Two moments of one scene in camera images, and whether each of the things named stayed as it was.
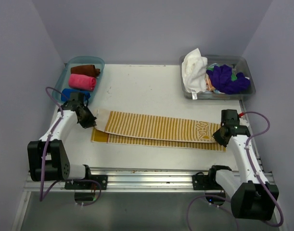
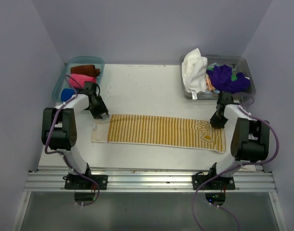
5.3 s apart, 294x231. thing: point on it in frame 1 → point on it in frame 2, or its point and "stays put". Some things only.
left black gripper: (90, 122) → (102, 109)
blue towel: (66, 94) stays put
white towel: (194, 71) stays put
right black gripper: (216, 136) → (219, 124)
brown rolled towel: (90, 70) stays put
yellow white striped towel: (129, 129) stays put
